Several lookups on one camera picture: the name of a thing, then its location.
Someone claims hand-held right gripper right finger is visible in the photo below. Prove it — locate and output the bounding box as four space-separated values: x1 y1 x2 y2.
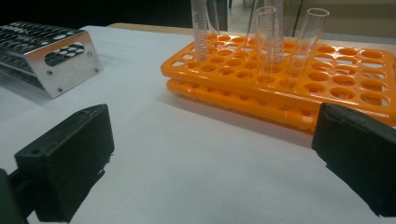
311 102 396 218

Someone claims light wooden table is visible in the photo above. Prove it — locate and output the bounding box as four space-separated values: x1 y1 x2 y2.
106 21 396 48

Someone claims clear test tube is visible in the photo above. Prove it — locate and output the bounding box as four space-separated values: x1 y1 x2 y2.
255 5 278 78
284 7 331 87

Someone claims black hanging cable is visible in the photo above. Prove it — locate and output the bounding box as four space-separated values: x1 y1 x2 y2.
291 0 304 37

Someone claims orange plastic test tube rack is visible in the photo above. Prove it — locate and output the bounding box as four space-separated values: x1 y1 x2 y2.
160 33 396 134

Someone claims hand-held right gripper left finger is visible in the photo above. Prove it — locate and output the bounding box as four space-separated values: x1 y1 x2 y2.
13 103 116 223

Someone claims silver metal test tube rack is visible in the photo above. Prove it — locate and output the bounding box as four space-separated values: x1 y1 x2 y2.
0 21 104 100

